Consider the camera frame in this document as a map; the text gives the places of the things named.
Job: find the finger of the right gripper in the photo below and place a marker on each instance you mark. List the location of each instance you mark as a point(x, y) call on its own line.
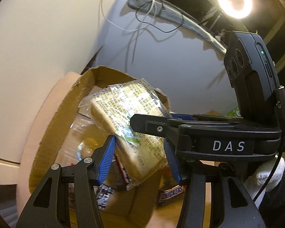
point(168, 126)
point(201, 118)

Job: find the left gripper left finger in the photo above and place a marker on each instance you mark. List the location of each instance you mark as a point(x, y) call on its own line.
point(48, 206)

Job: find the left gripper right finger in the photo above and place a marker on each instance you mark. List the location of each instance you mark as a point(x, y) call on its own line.
point(231, 205)

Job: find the black patterned candy packet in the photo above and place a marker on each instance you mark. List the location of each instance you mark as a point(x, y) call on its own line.
point(103, 194)

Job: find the packaged sliced bread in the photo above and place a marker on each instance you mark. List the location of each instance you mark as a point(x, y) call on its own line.
point(111, 110)

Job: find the brown Snickers bar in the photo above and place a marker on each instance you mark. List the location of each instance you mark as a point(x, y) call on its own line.
point(165, 195)

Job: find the dark Snickers bar Japanese label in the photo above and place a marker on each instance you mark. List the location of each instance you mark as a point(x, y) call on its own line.
point(118, 178)

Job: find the white gloved hand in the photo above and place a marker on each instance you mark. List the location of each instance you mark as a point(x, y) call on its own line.
point(256, 181)

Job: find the green white gift bag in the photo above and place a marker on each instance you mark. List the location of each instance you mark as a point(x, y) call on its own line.
point(234, 113)

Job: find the cardboard box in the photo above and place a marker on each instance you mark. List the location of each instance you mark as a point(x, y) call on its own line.
point(63, 134)

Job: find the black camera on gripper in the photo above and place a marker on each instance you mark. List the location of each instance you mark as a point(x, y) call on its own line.
point(251, 72)

